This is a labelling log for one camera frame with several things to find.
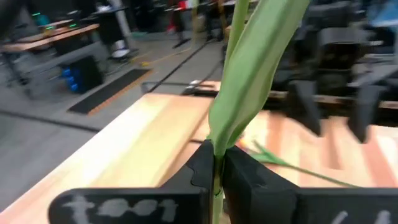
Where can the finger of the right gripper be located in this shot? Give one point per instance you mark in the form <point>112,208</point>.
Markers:
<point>303,105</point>
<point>365,115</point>

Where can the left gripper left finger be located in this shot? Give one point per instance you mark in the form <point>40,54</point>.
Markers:
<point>140,205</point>

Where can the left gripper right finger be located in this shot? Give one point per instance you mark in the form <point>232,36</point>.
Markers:
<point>280,205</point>

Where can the yellow artificial tulip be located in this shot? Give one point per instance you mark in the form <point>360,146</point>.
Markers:
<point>248,77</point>

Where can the red artificial flower bunch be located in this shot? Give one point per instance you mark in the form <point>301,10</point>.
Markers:
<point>267,158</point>

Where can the black hazard striped floor mat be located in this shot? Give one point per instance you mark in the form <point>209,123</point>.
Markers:
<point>109,93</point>

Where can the wooden desk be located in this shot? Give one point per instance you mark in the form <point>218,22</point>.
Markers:
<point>46,37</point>

